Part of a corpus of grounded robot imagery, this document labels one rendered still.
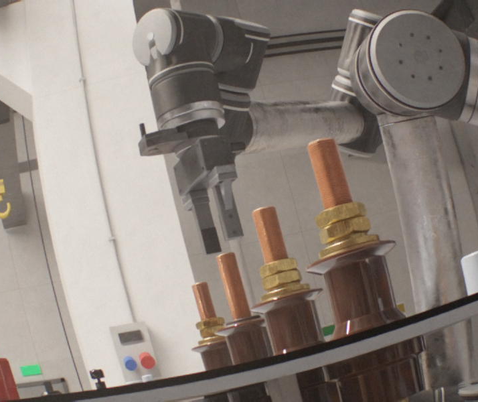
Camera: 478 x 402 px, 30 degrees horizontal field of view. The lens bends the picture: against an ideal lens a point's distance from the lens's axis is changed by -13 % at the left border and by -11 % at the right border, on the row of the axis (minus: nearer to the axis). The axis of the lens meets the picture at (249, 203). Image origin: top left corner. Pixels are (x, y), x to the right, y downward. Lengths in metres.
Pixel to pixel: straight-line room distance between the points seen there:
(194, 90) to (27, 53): 5.59
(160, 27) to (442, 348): 0.71
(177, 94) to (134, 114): 5.22
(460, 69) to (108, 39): 5.78
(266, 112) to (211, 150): 0.39
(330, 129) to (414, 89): 0.87
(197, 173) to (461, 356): 0.54
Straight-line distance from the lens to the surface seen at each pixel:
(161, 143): 1.46
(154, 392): 0.57
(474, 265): 0.84
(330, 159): 0.95
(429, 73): 1.24
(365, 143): 2.32
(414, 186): 1.49
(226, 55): 1.60
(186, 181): 1.51
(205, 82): 1.50
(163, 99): 1.49
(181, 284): 6.43
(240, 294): 1.45
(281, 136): 1.86
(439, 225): 1.49
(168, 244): 6.47
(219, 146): 1.45
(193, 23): 1.54
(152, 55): 1.53
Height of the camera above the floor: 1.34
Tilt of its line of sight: 11 degrees up
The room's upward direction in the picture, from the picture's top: 15 degrees counter-clockwise
